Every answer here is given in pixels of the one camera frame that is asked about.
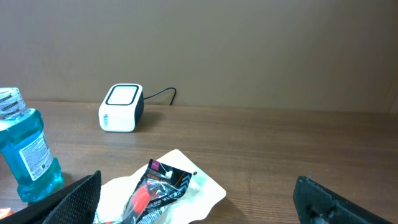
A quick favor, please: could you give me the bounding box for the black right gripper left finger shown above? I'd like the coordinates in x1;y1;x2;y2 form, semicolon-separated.
1;170;101;224

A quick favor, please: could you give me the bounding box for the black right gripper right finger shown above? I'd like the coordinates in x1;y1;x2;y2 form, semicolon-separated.
293;176;391;224

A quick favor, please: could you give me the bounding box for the blue mouthwash bottle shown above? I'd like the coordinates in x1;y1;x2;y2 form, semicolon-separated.
1;87;64;203

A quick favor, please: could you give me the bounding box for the black red packaged item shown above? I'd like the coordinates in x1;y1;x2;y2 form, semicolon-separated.
109;159;193;224

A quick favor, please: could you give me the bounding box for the white resealable pouch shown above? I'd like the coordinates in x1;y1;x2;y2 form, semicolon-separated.
93;149;226;224

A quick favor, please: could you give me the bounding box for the white barcode scanner box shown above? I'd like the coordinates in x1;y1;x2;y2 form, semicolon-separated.
98;83;144;133

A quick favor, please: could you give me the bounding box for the black scanner cable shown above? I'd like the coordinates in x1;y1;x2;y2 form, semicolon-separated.
143;86;177;106

